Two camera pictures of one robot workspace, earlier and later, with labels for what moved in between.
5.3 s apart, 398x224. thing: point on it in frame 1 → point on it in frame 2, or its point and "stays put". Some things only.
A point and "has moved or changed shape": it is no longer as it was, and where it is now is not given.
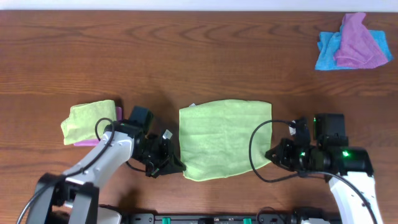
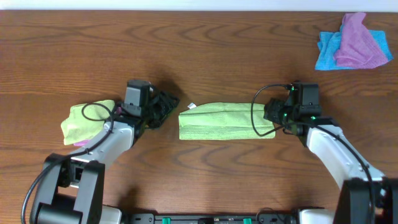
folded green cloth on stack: x=80 y=126 stays put
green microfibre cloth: x=215 y=137 has moved or changed shape
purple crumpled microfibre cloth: x=359 y=49 stays put
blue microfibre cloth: x=329 y=43 stays put
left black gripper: x=166 y=154 → x=158 y=107
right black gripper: x=282 y=158 → x=272 y=112
